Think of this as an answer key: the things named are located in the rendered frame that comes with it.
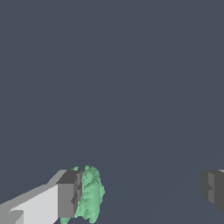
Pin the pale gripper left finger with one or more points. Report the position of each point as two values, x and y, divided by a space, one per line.
43 201

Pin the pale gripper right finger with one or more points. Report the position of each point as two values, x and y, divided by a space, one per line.
214 188

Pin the green lumpy object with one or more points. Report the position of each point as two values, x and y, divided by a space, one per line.
92 194

